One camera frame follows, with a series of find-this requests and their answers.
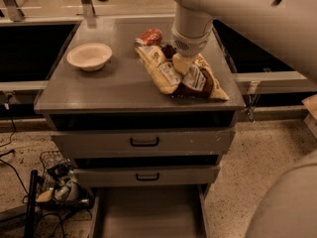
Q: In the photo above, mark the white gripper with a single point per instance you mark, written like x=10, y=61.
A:
x=192, y=46

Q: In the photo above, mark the brown chip bag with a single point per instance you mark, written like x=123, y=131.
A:
x=199, y=81

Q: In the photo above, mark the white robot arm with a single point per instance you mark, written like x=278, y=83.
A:
x=287, y=29

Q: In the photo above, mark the grey top drawer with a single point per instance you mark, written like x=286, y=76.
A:
x=143, y=143

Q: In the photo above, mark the grey drawer cabinet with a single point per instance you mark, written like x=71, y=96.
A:
x=122, y=96

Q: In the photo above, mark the grey middle drawer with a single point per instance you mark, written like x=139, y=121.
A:
x=110, y=177

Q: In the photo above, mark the grey open bottom drawer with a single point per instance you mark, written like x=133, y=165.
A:
x=164, y=211

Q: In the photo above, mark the red soda can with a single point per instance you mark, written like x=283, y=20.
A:
x=151, y=37

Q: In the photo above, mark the white paper bowl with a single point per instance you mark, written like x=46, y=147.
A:
x=89, y=57

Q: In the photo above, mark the metal clamp on rail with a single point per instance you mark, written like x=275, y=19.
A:
x=252, y=99

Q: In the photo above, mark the metal bracket centre left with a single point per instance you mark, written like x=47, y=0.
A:
x=88, y=9

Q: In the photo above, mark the metal bracket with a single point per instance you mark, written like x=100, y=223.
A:
x=14, y=12
x=88, y=9

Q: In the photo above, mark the metal bracket far left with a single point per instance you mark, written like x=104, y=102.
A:
x=14, y=12

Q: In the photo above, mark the wire basket with clutter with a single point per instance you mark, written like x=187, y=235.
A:
x=59, y=187

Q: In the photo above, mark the black stand post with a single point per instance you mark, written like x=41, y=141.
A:
x=31, y=205

